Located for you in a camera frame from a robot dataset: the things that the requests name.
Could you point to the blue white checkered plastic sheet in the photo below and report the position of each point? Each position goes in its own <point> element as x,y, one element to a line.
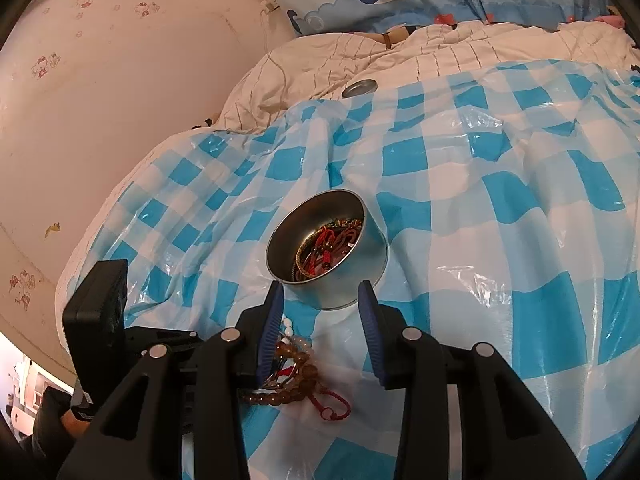
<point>508,198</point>

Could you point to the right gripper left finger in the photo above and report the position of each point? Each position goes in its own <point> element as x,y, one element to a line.
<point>180,383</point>

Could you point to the round silver metal tin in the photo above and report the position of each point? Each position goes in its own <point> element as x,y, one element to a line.
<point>325,247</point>

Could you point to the silver tin lid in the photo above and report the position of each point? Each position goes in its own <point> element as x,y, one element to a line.
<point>360,88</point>

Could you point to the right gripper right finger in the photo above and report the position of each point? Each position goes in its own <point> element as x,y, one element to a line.
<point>466,413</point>

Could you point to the white striped quilt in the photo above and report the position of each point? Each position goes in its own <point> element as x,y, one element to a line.
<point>321,67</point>

